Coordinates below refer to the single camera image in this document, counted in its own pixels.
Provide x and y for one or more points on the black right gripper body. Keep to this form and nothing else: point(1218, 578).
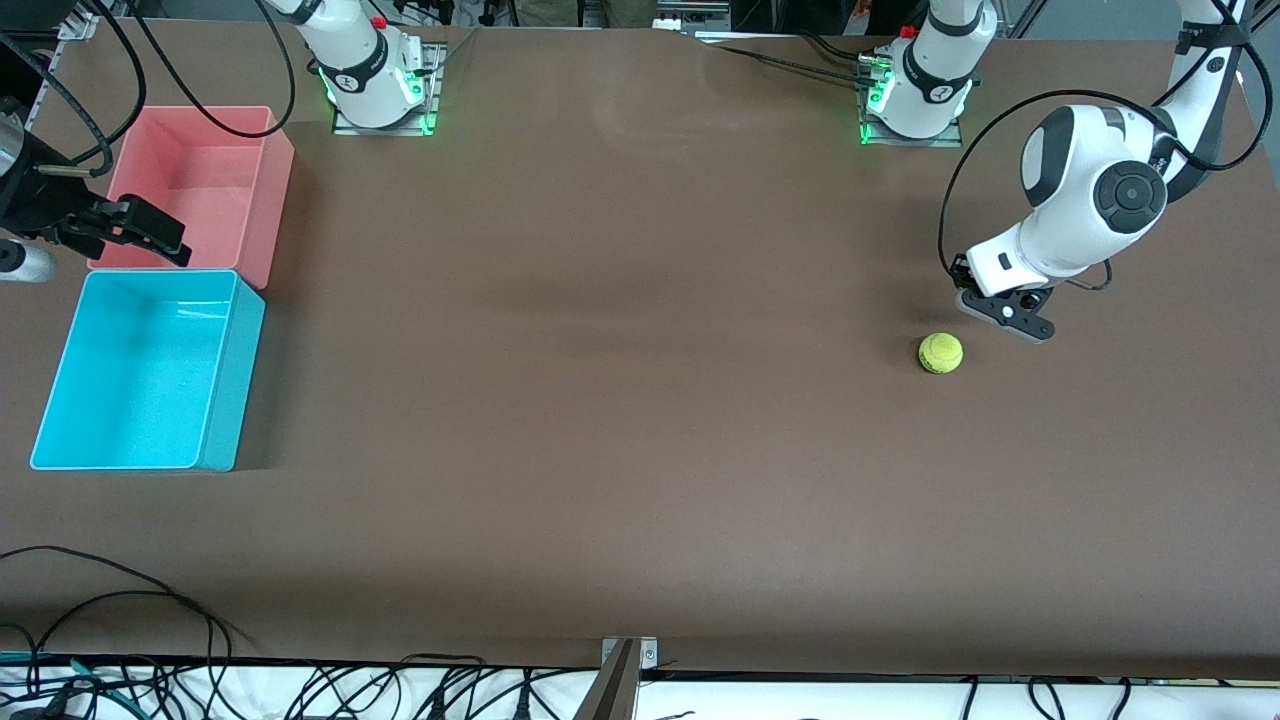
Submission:
point(42, 203)

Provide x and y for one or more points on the yellow-green tennis ball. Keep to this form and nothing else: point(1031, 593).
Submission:
point(941, 353)

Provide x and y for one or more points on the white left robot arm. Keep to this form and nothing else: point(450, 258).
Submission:
point(1075, 180)

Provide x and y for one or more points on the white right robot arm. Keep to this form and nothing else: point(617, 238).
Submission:
point(355, 60)

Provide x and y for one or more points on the pink plastic bin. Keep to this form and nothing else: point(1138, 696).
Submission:
point(200, 170)

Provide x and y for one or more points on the blue plastic bin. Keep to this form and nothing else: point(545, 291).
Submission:
point(140, 380)

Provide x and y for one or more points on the person in khaki trousers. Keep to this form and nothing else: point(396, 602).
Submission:
point(550, 10)

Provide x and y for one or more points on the dark metal bar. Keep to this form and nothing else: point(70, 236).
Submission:
point(610, 695)

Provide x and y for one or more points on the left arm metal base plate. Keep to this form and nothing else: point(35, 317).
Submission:
point(950, 140)

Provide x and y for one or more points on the aluminium frame rail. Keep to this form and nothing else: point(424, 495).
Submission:
point(78, 27)

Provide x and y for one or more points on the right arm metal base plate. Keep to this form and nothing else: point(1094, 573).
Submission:
point(432, 95)

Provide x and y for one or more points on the metal equipment frame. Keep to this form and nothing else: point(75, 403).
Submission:
point(690, 12)

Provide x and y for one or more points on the silver metal bracket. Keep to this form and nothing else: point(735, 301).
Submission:
point(648, 652)

